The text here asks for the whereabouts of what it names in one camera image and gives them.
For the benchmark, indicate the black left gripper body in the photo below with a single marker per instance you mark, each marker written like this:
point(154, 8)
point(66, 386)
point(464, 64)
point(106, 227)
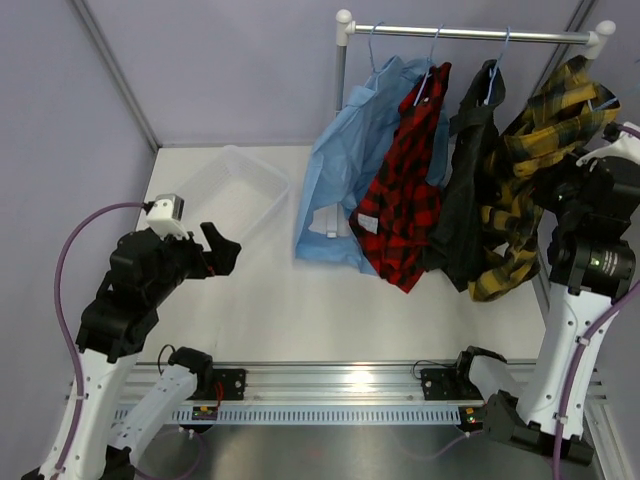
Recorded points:
point(184, 259)

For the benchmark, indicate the yellow plaid shirt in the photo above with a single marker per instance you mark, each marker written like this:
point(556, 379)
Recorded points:
point(554, 122)

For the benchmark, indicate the light blue wire hanger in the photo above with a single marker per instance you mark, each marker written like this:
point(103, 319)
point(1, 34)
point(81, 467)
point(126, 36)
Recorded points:
point(614, 101)

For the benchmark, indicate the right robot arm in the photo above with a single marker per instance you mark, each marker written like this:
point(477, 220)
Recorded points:
point(592, 268)

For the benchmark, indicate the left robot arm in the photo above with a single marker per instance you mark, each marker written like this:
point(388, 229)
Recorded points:
point(144, 270)

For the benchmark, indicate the red black plaid shirt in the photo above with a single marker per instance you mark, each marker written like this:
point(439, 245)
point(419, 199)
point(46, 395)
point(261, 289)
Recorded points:
point(393, 221)

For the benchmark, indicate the light blue shirt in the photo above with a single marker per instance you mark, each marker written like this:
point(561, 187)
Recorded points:
point(347, 156)

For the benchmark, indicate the dark grey striped shirt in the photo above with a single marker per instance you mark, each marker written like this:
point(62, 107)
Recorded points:
point(454, 244)

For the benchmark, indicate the blue hanger of red shirt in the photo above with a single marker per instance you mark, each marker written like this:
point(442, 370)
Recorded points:
point(430, 63)

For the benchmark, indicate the blue hanger of grey shirt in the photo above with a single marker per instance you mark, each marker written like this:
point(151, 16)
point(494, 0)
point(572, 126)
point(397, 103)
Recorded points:
point(500, 60)

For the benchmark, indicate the white plastic basket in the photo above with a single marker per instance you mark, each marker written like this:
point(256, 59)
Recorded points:
point(237, 190)

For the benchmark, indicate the metal clothes rack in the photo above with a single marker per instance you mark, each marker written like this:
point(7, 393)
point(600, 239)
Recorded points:
point(593, 41)

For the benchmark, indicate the white slotted cable duct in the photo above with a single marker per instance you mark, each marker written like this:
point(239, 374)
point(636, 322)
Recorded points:
point(308, 415)

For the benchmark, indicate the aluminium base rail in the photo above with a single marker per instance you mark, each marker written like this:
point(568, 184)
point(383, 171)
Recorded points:
point(326, 383)

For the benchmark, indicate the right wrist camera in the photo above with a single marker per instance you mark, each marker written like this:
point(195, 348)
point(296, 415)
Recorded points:
point(625, 146)

